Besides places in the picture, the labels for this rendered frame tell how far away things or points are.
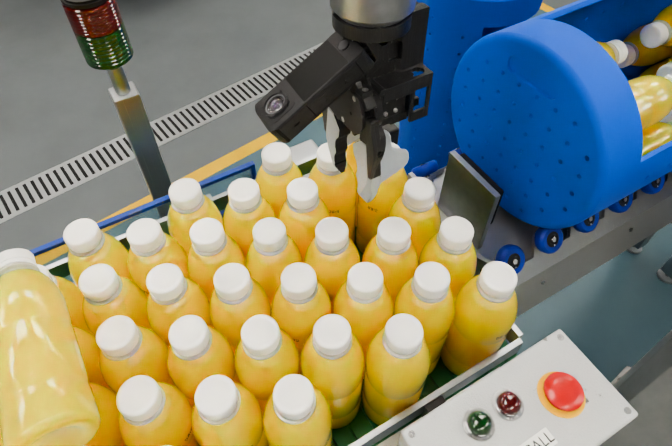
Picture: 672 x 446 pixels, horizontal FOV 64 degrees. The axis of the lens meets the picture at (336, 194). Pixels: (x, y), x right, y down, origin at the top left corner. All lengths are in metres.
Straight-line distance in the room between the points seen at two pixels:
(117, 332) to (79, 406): 0.11
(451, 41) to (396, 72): 0.74
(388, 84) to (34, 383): 0.40
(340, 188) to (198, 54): 2.20
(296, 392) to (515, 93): 0.47
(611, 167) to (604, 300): 1.36
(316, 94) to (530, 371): 0.33
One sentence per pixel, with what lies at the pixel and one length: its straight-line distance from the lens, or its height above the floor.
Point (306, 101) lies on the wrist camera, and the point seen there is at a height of 1.30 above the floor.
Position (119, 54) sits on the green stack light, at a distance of 0.80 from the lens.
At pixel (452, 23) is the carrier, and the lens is 1.25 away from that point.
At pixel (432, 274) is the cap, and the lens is 0.60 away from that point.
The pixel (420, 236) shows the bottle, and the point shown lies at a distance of 0.70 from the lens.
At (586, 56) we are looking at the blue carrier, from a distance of 0.71.
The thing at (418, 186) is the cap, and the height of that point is 1.10.
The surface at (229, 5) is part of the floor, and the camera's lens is 3.22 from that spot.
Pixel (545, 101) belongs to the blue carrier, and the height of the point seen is 1.17.
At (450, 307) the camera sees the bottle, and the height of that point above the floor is 1.06.
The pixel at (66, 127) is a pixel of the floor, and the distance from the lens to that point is 2.64.
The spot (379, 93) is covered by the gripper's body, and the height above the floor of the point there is 1.29.
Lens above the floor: 1.61
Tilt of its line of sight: 50 degrees down
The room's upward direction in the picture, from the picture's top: straight up
